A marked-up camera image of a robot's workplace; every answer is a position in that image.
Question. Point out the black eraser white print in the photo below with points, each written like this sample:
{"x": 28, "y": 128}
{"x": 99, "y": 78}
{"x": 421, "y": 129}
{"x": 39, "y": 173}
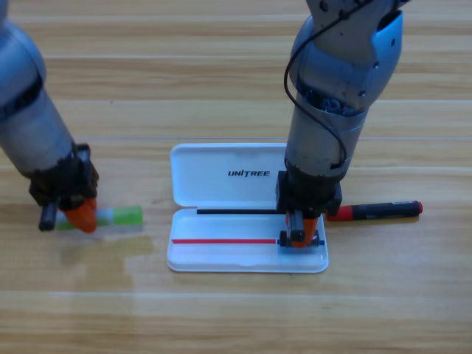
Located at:
{"x": 284, "y": 238}

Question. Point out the red and black marker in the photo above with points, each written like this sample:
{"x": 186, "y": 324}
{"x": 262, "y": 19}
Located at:
{"x": 376, "y": 211}

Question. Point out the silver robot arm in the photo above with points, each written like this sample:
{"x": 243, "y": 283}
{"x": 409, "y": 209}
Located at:
{"x": 26, "y": 121}
{"x": 332, "y": 92}

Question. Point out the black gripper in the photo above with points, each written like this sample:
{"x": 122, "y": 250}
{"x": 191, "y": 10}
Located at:
{"x": 308, "y": 191}
{"x": 70, "y": 180}

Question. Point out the white Unitree pencil case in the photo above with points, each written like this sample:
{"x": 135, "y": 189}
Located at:
{"x": 221, "y": 221}

